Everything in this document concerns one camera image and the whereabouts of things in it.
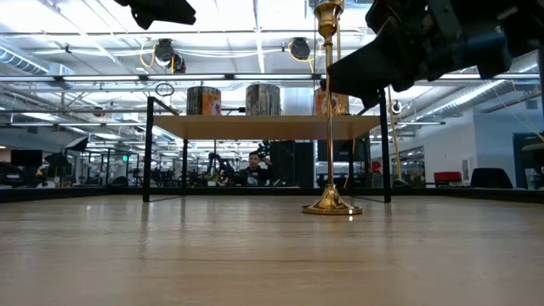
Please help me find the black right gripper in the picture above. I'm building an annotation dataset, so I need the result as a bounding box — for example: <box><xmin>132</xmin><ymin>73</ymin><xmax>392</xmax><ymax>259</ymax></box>
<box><xmin>326</xmin><ymin>0</ymin><xmax>544</xmax><ymax>107</ymax></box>

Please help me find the plain corrugated metal can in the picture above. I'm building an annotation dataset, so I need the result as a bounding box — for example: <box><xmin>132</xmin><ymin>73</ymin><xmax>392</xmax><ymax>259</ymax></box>
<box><xmin>245</xmin><ymin>82</ymin><xmax>282</xmax><ymax>116</ymax></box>

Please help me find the black ceiling spotlight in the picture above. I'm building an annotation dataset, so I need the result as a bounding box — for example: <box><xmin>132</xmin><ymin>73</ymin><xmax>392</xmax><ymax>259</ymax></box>
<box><xmin>290</xmin><ymin>37</ymin><xmax>312</xmax><ymax>61</ymax></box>
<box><xmin>153</xmin><ymin>37</ymin><xmax>187</xmax><ymax>74</ymax></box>

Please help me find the black cabinet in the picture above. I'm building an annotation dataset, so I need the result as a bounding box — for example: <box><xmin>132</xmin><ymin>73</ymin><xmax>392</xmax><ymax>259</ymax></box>
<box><xmin>269</xmin><ymin>140</ymin><xmax>316</xmax><ymax>189</ymax></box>

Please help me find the red chair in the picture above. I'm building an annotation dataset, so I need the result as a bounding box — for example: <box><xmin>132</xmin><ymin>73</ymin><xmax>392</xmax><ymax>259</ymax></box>
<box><xmin>433</xmin><ymin>171</ymin><xmax>462</xmax><ymax>184</ymax></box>

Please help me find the tall brass candlestick holder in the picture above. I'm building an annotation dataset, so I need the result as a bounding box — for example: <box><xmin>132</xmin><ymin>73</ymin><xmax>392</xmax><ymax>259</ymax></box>
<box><xmin>301</xmin><ymin>0</ymin><xmax>364</xmax><ymax>217</ymax></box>

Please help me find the person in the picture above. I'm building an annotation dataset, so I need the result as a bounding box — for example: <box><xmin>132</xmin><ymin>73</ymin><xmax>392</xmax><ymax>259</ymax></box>
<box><xmin>237</xmin><ymin>150</ymin><xmax>275</xmax><ymax>187</ymax></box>

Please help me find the black chair rounded back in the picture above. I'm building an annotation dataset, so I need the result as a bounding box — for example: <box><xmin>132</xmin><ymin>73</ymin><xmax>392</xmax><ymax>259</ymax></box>
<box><xmin>470</xmin><ymin>167</ymin><xmax>514</xmax><ymax>190</ymax></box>

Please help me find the black monitor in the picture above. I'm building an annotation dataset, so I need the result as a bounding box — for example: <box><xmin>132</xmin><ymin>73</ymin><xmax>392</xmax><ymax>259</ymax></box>
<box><xmin>10</xmin><ymin>149</ymin><xmax>43</xmax><ymax>167</ymax></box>

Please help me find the dark low chair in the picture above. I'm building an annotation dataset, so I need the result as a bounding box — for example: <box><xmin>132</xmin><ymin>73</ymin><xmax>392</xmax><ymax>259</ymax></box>
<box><xmin>0</xmin><ymin>161</ymin><xmax>26</xmax><ymax>188</ymax></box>

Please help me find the yellow hanging cord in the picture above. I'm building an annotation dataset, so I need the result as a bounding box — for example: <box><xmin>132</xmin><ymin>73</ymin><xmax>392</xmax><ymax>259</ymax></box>
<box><xmin>386</xmin><ymin>87</ymin><xmax>404</xmax><ymax>182</ymax></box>

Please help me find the black hanging cable loop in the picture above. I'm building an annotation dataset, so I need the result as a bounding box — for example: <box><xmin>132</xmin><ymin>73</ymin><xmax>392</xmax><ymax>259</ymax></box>
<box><xmin>154</xmin><ymin>82</ymin><xmax>176</xmax><ymax>98</ymax></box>

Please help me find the wooden shelf black metal frame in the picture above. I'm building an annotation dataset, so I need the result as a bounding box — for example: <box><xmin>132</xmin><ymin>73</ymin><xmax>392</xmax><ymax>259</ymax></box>
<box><xmin>142</xmin><ymin>96</ymin><xmax>393</xmax><ymax>204</ymax></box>

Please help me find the black table edge rail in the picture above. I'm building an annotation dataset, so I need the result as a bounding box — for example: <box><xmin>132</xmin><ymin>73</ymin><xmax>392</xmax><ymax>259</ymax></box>
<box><xmin>0</xmin><ymin>186</ymin><xmax>544</xmax><ymax>204</ymax></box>

